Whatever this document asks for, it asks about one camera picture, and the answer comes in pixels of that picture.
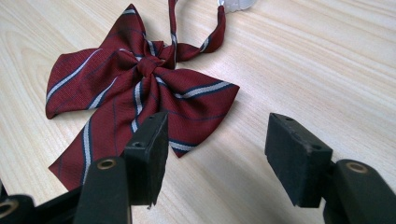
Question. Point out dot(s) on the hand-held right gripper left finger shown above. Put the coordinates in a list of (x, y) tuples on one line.
[(146, 158)]

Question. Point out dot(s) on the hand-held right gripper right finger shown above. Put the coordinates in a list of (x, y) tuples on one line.
[(295, 161)]

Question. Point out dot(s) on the red striped bow tie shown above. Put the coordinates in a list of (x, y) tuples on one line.
[(109, 93)]

